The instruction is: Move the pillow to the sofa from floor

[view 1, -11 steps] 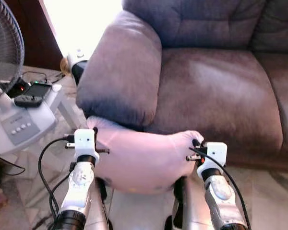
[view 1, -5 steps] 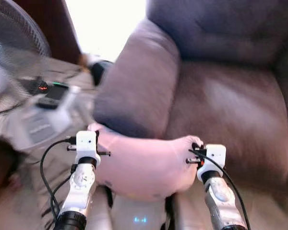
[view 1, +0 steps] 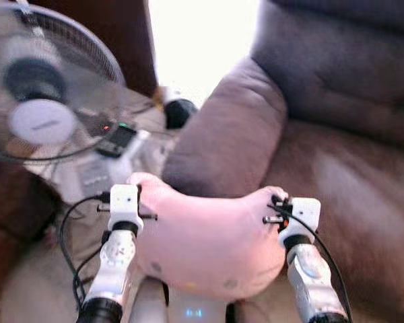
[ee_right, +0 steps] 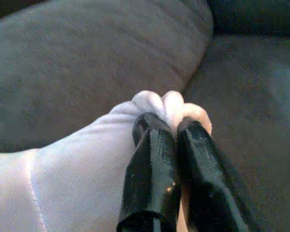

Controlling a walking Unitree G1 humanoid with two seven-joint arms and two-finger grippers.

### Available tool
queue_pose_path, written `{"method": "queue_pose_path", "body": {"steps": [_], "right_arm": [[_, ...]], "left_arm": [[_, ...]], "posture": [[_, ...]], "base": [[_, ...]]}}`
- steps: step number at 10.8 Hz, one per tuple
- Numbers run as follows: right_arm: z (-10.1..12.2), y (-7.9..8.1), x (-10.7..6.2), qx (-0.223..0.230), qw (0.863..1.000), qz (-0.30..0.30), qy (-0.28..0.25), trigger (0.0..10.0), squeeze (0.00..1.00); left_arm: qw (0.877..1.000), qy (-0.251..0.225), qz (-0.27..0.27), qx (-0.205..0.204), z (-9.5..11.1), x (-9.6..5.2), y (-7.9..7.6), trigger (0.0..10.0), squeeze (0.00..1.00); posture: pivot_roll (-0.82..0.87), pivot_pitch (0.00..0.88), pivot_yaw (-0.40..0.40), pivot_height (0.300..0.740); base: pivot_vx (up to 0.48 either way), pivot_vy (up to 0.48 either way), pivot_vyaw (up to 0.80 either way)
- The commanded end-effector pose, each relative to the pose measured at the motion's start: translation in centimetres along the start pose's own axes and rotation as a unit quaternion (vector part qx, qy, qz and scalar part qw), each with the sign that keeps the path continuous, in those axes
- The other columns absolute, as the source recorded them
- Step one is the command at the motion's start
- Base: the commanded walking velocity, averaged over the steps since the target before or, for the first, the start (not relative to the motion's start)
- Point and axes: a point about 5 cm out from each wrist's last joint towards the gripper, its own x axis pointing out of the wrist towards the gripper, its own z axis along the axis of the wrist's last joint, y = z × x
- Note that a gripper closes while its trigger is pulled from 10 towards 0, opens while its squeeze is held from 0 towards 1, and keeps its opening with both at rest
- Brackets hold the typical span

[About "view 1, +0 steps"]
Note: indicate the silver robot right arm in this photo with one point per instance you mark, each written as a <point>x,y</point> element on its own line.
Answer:
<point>310,276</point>

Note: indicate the pink pillow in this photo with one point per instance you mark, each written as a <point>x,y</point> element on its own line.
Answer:
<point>209,242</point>

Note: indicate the grey standing fan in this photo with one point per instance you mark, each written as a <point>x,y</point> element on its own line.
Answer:
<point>40,121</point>

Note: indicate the dark brown sofa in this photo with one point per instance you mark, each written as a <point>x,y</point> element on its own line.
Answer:
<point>350,168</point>

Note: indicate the silver robot left leg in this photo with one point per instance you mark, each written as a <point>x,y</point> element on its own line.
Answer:
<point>148,304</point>

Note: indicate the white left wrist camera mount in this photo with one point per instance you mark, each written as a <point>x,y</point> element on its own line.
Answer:
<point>124,202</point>

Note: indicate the black round object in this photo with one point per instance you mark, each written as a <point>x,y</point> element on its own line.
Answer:
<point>180,113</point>

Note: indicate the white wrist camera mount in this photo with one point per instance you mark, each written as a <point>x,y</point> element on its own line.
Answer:
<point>306,212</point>
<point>124,202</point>

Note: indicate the robot torso with blue light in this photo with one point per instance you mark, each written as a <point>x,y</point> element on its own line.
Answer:
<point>195,311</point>

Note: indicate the black phone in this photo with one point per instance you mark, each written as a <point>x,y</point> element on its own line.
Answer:
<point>118,140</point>

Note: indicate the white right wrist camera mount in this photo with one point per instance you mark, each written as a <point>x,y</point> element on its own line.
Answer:
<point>306,212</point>

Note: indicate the brown wooden furniture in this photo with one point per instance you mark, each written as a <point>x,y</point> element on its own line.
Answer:
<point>13,222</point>

